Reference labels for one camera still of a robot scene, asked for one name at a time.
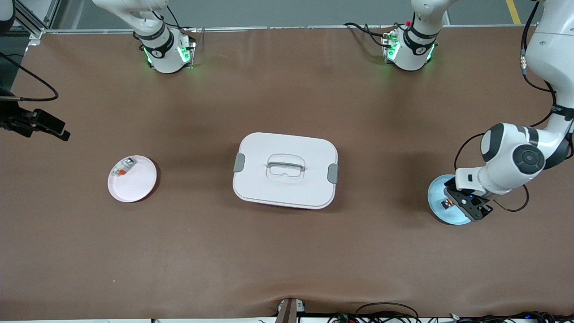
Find black left arm base cable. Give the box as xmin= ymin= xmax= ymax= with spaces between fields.
xmin=344 ymin=22 xmax=395 ymax=48

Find black right arm base cable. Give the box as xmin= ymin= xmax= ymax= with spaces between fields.
xmin=152 ymin=0 xmax=183 ymax=30

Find black looped cable bundle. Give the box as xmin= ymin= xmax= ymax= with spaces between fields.
xmin=330 ymin=303 xmax=420 ymax=323

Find white circuit breaker orange lever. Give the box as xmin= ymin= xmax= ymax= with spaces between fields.
xmin=112 ymin=157 xmax=136 ymax=177

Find yellow floor tape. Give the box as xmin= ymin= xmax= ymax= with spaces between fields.
xmin=506 ymin=0 xmax=522 ymax=25

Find pink round plate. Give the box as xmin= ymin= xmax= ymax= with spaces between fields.
xmin=108 ymin=155 xmax=158 ymax=203

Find black arm base cable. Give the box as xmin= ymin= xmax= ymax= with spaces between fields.
xmin=344 ymin=22 xmax=395 ymax=48
xmin=152 ymin=0 xmax=183 ymax=30

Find brown post with white connector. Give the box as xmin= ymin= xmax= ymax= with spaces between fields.
xmin=274 ymin=297 xmax=306 ymax=323

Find light blue round plate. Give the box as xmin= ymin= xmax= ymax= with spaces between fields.
xmin=427 ymin=175 xmax=477 ymax=226

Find silver table edge strip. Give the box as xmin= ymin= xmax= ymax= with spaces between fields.
xmin=43 ymin=25 xmax=536 ymax=34

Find white lidded box grey latches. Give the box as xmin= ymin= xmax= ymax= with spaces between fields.
xmin=232 ymin=132 xmax=339 ymax=210

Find aluminium frame profile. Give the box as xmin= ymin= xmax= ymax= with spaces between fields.
xmin=9 ymin=0 xmax=61 ymax=46

